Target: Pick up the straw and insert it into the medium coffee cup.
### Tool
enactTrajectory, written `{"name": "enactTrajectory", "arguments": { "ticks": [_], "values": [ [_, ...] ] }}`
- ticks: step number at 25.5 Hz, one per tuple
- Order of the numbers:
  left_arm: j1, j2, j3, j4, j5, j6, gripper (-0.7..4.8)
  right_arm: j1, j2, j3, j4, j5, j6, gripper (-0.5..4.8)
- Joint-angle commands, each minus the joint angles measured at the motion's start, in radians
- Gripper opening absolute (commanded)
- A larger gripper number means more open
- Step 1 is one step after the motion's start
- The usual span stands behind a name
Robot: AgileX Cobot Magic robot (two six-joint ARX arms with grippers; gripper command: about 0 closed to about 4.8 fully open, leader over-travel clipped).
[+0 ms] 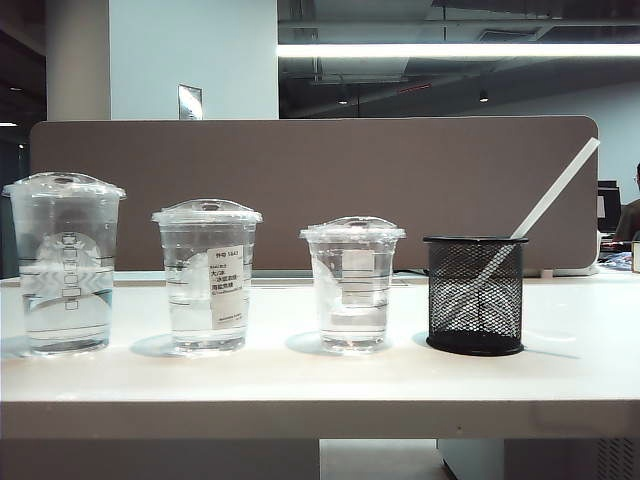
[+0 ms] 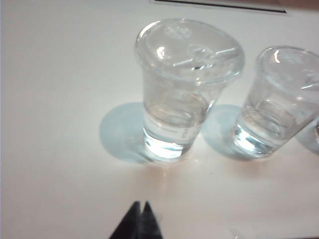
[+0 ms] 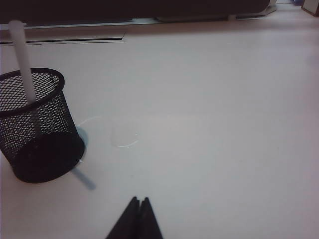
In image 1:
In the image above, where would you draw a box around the white paper straw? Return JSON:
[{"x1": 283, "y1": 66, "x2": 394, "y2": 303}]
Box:
[{"x1": 449, "y1": 137, "x2": 601, "y2": 321}]

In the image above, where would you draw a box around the brown desk partition panel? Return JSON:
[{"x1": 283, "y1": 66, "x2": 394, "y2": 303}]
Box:
[{"x1": 29, "y1": 115, "x2": 600, "y2": 277}]

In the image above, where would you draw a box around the black mesh pen holder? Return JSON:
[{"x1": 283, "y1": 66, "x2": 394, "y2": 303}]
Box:
[{"x1": 422, "y1": 234, "x2": 530, "y2": 357}]

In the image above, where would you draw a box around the person in brown shirt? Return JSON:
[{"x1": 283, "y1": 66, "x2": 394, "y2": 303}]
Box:
[{"x1": 613, "y1": 162, "x2": 640, "y2": 242}]

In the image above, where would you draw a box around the long ceiling light strip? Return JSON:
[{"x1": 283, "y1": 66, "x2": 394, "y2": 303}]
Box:
[{"x1": 276, "y1": 42, "x2": 640, "y2": 59}]

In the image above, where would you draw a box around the medium clear labelled plastic cup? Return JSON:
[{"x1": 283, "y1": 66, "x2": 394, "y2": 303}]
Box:
[{"x1": 151, "y1": 198, "x2": 264, "y2": 357}]

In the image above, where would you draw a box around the silver wall sign plate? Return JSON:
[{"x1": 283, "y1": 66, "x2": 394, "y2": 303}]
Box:
[{"x1": 177, "y1": 83, "x2": 204, "y2": 122}]

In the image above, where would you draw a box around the large clear plastic cup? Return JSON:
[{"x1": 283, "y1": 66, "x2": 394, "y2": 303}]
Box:
[{"x1": 2, "y1": 171, "x2": 128, "y2": 357}]

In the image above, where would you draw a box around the small clear plastic cup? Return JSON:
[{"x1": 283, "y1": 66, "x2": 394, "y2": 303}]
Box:
[{"x1": 298, "y1": 215, "x2": 407, "y2": 356}]

